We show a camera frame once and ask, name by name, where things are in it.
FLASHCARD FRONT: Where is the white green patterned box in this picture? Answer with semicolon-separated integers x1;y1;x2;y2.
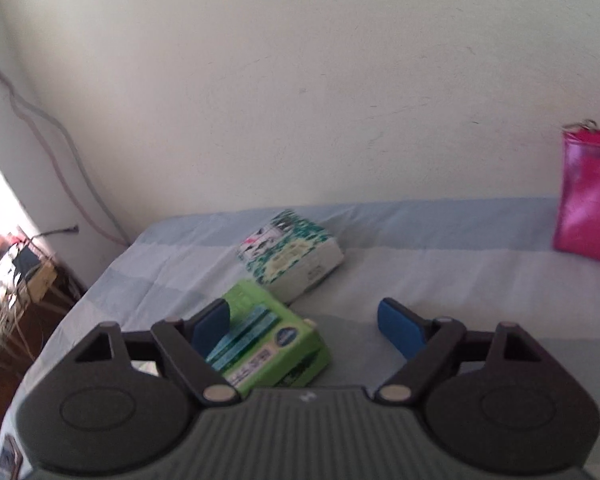
237;209;345;307

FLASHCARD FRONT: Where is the black device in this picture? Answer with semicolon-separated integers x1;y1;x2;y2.
16;246;42;273

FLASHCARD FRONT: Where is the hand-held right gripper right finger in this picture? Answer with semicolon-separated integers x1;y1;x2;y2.
375;298;544;406

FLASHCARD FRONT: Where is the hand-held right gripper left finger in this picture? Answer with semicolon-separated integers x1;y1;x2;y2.
74;298;242;406

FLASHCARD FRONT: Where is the green carton box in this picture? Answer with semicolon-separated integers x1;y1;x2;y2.
205;279;332;397

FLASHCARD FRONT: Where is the black cable with plug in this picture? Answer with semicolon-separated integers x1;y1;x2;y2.
27;225;80;243

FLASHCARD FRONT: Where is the small printed packet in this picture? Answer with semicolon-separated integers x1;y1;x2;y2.
0;434;25;480

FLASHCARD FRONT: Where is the shiny pink pouch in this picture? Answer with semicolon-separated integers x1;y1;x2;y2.
552;119;600;267

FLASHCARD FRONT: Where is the beige box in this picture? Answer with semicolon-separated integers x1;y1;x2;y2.
14;259;59;305

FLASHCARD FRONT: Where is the wooden side table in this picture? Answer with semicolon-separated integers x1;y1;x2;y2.
0;280;36;366

